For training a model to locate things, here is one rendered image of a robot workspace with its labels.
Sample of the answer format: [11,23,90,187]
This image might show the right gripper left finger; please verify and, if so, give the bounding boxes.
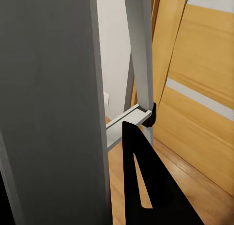
[0,173,15,225]

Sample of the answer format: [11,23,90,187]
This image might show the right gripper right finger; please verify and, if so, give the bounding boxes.
[122,121,204,225]

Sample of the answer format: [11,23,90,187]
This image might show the camera tripod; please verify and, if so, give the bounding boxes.
[0,0,156,225]

